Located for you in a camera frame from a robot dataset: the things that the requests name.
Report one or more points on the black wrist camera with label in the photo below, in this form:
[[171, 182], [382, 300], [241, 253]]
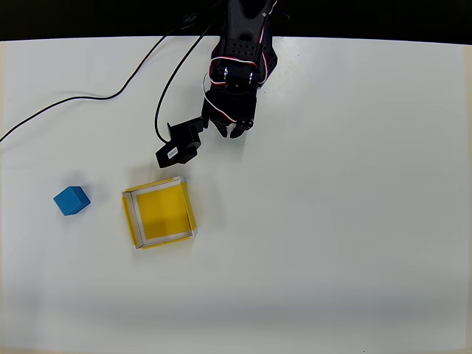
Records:
[[180, 145]]

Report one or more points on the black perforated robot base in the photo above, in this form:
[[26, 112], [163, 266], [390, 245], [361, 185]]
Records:
[[271, 62]]

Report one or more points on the blue cube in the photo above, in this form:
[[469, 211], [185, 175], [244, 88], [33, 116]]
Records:
[[72, 201]]

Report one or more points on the yellow square tray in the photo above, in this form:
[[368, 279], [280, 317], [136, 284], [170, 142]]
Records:
[[162, 210]]

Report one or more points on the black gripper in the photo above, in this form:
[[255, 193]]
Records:
[[229, 121]]

